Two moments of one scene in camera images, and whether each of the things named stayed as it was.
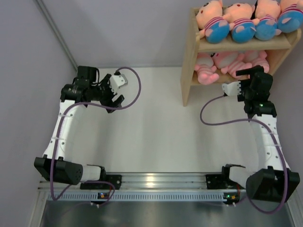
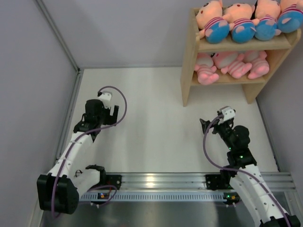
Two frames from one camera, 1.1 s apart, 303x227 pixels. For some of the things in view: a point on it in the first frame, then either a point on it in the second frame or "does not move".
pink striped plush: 229,62 does not move
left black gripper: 104,83 → 111,119
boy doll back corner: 267,12 does not move
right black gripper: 241,97 → 204,124
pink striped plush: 205,71 does not move
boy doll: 290,19 does not move
